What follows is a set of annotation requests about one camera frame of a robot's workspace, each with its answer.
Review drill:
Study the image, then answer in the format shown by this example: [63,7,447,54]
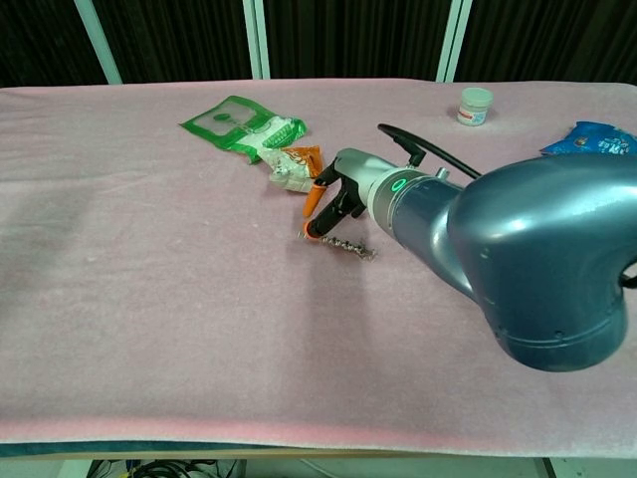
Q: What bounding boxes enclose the silver metal chain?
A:
[297,230,378,261]

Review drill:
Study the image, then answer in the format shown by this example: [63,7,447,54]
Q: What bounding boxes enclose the pink table cloth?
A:
[0,78,637,458]

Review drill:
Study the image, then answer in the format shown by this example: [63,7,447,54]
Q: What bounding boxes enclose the orange white crumpled packet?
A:
[257,144,325,195]

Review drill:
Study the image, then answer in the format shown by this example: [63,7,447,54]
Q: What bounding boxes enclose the green white snack packet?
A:
[178,95,309,165]

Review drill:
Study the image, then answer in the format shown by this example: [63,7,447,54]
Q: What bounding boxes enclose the white screen frame post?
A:
[242,0,272,81]
[435,0,473,84]
[73,0,123,86]

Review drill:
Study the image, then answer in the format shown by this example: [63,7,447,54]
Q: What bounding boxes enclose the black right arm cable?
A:
[376,122,483,179]

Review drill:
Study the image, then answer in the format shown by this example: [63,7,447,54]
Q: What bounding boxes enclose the teal pad under cloth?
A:
[0,439,300,460]

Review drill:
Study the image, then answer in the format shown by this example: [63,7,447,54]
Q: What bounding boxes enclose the black grey right robot hand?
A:
[302,147,394,243]

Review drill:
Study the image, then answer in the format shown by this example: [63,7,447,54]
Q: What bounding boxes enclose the blue snack bag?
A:
[538,119,637,156]

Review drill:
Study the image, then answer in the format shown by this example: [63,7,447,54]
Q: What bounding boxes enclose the black fabric screen panel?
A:
[93,0,254,85]
[262,0,453,81]
[456,0,637,85]
[0,0,109,90]

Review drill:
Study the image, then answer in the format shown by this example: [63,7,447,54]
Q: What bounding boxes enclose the black floor cables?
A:
[89,458,240,478]

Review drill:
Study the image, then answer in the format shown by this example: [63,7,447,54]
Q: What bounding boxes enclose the small white jar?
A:
[456,87,495,127]

